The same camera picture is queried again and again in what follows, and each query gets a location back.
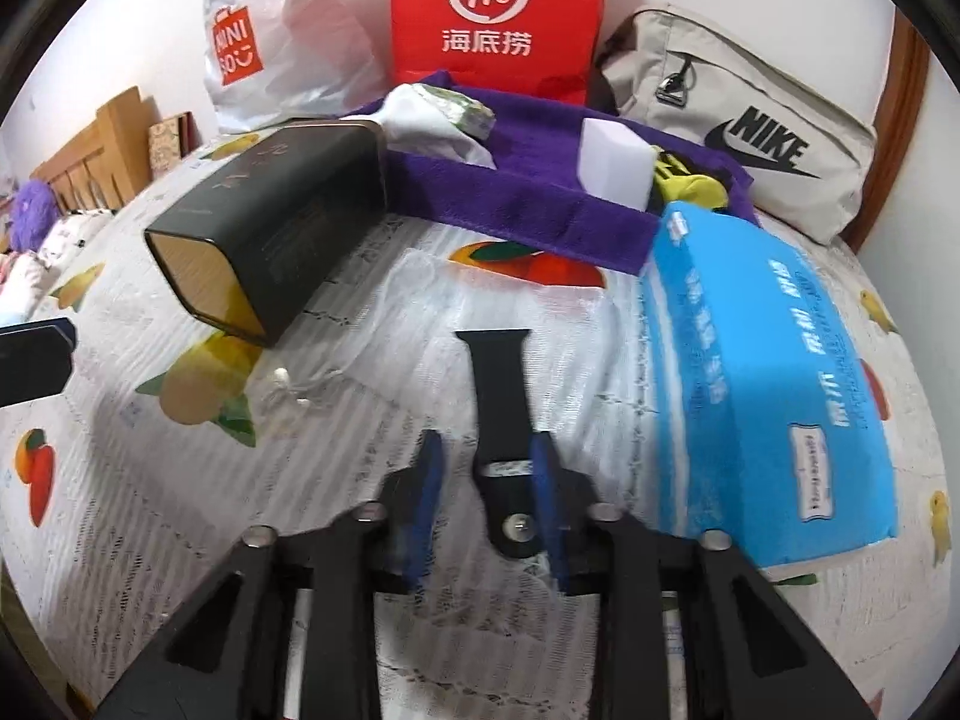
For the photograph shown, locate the blue tissue pack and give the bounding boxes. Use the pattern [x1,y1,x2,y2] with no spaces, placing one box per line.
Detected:
[641,200,899,569]

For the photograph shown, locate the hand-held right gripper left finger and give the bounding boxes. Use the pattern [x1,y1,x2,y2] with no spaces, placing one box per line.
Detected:
[94,431,447,720]

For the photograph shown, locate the white earphones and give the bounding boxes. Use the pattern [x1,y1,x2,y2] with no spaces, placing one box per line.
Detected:
[262,367,312,410]

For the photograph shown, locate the white sponge block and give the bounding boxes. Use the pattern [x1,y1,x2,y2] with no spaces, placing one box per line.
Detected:
[581,118,657,212]

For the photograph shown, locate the grey sling bag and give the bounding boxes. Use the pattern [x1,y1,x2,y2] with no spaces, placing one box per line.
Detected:
[592,4,878,245]

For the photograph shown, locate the purple towel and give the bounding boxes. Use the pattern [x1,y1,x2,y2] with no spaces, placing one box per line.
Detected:
[341,70,758,275]

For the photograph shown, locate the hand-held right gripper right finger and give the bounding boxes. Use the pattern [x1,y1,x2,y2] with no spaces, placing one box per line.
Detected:
[529,431,875,720]

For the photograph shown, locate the clear plastic bag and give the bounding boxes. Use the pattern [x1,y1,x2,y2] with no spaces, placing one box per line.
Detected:
[367,247,608,376]

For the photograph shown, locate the white plastic shopping bag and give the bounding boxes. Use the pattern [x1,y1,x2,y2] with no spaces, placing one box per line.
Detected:
[202,0,391,137]

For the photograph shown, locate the purple plush toy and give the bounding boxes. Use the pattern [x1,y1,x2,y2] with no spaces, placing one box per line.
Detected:
[11,180,59,252]

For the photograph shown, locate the brown printed book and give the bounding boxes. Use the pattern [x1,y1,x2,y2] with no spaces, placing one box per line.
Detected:
[148,112,197,181]

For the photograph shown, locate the black watch strap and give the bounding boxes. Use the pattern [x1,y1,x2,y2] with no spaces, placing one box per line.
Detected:
[455,328,545,560]

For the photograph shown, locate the floral bedding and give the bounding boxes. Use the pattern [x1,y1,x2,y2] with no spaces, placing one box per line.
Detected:
[0,210,113,331]

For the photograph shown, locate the white glove with green cuff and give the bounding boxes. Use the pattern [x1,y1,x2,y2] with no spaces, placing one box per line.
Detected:
[373,84,497,168]

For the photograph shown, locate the dark rectangular tin box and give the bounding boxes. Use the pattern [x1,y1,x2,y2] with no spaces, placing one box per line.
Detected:
[144,118,389,348]

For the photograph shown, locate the fruit print tablecloth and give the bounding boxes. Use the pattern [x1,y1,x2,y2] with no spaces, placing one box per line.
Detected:
[0,127,960,720]

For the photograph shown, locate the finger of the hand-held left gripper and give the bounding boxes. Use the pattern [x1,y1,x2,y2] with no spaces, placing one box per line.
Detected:
[0,317,78,407]

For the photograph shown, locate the yellow pouch with black strap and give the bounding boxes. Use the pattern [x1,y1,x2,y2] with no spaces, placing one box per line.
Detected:
[651,152,732,212]

